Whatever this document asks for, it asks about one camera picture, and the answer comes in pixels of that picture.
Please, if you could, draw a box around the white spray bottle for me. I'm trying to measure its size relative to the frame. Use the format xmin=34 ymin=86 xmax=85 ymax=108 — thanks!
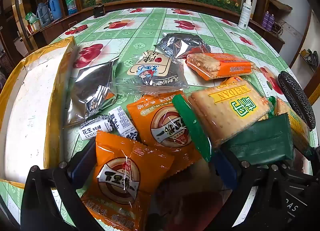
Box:
xmin=238 ymin=0 xmax=251 ymax=30

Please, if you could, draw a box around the small black box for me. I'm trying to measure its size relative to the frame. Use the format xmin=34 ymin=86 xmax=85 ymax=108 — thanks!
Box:
xmin=93 ymin=5 xmax=105 ymax=18

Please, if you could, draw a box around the cracker packet green yellow label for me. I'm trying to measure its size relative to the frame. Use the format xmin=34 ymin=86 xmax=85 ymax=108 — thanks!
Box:
xmin=172 ymin=77 xmax=274 ymax=163
xmin=274 ymin=97 xmax=312 ymax=156

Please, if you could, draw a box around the orange sandwich cracker packet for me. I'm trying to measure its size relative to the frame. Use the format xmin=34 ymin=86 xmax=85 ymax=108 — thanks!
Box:
xmin=186 ymin=52 xmax=258 ymax=82

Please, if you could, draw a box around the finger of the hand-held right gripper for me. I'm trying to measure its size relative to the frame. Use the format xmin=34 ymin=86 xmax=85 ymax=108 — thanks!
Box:
xmin=281 ymin=146 xmax=320 ymax=180

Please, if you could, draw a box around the wooden sideboard cabinet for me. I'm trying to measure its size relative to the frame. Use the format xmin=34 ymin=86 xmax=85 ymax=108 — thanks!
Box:
xmin=27 ymin=15 xmax=83 ymax=44

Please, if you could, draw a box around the orange round-logo packet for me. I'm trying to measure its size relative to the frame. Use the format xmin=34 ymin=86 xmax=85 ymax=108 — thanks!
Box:
xmin=126 ymin=91 xmax=203 ymax=174
xmin=81 ymin=130 xmax=175 ymax=231

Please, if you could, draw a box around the white tray with yellow rim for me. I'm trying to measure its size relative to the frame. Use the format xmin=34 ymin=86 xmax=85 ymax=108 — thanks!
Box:
xmin=0 ymin=37 xmax=81 ymax=189

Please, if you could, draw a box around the green white plastic bag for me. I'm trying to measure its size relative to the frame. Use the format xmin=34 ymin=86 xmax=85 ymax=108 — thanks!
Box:
xmin=65 ymin=0 xmax=78 ymax=15

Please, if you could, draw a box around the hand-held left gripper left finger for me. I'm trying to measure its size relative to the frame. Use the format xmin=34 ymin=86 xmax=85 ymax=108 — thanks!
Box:
xmin=21 ymin=137 xmax=100 ymax=231

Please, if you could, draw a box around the green fruit-print tablecloth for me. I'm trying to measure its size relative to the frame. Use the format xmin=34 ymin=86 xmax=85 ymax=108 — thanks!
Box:
xmin=0 ymin=7 xmax=315 ymax=231

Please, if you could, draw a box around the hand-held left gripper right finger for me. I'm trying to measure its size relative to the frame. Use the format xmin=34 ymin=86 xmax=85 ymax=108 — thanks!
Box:
xmin=214 ymin=149 xmax=282 ymax=231

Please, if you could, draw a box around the clear packet with cartoon label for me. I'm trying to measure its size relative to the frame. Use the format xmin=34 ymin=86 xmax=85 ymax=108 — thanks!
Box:
xmin=114 ymin=51 xmax=189 ymax=95

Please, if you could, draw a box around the grey-blue water jug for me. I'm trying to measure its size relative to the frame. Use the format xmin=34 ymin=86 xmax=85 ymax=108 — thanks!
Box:
xmin=36 ymin=2 xmax=52 ymax=28

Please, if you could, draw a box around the dark brown packet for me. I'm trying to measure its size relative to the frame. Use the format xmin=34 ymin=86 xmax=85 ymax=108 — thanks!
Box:
xmin=150 ymin=166 xmax=234 ymax=231

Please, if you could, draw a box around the dark green packet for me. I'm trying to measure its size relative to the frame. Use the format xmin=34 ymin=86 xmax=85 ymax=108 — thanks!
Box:
xmin=220 ymin=114 xmax=295 ymax=166

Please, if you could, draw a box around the silver foil packet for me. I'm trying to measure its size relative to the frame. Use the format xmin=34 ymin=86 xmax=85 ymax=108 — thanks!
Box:
xmin=65 ymin=62 xmax=118 ymax=128
xmin=156 ymin=32 xmax=212 ymax=59

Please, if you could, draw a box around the black patterned oval case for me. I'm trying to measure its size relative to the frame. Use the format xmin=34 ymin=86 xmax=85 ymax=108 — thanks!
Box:
xmin=277 ymin=71 xmax=316 ymax=131

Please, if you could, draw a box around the green white packet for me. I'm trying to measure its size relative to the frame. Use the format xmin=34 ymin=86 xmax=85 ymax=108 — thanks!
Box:
xmin=25 ymin=12 xmax=38 ymax=25

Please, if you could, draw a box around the wall shelf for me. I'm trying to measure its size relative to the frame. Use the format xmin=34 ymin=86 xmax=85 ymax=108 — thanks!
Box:
xmin=300 ymin=49 xmax=320 ymax=72

